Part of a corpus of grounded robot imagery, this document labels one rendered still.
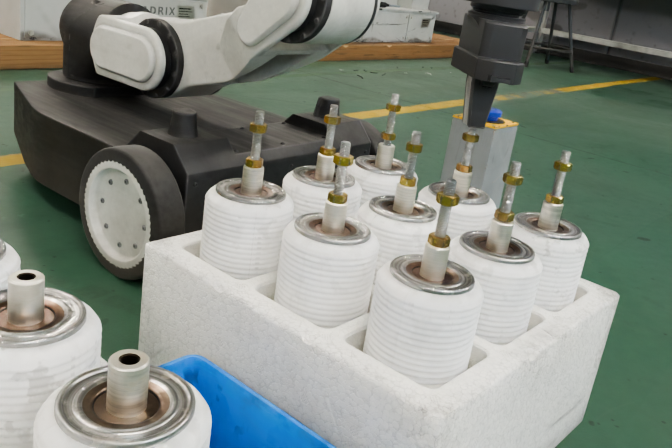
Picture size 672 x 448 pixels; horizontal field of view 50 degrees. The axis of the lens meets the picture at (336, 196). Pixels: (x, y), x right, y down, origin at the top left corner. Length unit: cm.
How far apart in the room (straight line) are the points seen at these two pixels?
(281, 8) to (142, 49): 34
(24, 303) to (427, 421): 31
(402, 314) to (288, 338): 12
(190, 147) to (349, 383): 56
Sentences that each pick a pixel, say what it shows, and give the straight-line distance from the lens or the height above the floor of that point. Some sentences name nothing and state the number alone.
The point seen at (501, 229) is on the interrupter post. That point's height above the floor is 28.
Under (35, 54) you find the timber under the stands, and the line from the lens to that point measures 263.
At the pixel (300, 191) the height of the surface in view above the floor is 24.
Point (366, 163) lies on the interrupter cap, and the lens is 95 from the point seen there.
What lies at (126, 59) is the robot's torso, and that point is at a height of 27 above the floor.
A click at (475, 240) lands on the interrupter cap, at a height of 25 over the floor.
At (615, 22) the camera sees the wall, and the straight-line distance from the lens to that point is 596.
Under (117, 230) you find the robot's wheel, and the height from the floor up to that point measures 7.
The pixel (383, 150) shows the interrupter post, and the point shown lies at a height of 28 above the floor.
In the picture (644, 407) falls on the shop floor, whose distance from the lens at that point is 108.
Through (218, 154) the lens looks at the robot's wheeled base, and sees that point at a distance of 112.
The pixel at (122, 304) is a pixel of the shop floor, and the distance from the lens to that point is 107.
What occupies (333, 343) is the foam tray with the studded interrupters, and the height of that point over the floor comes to 18.
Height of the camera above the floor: 50
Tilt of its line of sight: 18 degrees down
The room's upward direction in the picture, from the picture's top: 9 degrees clockwise
